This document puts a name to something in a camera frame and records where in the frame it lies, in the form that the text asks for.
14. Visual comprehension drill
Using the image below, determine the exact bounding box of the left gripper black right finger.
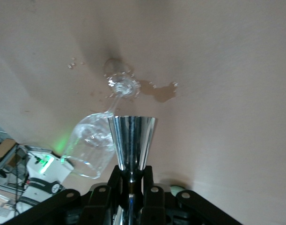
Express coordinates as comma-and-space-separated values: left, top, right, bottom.
142, 165, 244, 225

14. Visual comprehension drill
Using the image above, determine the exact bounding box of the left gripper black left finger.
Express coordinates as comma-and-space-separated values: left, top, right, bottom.
11, 165, 123, 225

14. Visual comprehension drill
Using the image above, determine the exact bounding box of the silver metal jigger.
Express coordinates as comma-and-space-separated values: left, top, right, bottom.
107, 115, 158, 225

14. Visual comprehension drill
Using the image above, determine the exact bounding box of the clear stemmed wine glass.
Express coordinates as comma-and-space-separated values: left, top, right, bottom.
60, 58, 142, 180

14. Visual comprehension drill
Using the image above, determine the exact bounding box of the pale green ceramic bowl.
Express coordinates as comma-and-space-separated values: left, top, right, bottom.
169, 185, 186, 195

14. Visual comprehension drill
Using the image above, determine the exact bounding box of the brown liquid spill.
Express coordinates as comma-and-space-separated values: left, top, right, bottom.
139, 79, 179, 104

